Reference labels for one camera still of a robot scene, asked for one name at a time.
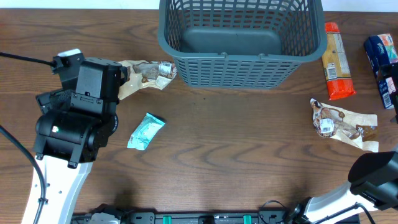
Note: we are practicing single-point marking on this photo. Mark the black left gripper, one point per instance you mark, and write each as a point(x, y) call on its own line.
point(55, 100)

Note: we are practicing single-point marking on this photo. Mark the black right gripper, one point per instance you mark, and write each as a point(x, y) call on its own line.
point(392, 83)

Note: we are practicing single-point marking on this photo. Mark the kraft paper snack bag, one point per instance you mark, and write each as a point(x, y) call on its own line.
point(143, 74)
point(356, 129)

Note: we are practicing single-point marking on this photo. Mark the grey plastic mesh basket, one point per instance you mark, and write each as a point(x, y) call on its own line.
point(254, 44)

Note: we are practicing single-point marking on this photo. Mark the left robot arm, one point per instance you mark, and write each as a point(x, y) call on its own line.
point(76, 121)

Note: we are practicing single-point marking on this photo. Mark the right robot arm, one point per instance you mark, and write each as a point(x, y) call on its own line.
point(372, 180)

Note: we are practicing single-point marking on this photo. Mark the blue tissue packet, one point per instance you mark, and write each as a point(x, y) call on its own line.
point(381, 51)

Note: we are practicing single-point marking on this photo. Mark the orange and tan cracker packet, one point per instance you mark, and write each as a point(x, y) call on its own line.
point(337, 73)

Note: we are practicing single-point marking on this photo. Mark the teal wet wipe packet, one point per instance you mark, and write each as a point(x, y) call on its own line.
point(145, 132)

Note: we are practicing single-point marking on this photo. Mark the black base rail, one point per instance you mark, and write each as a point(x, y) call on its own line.
point(110, 214)

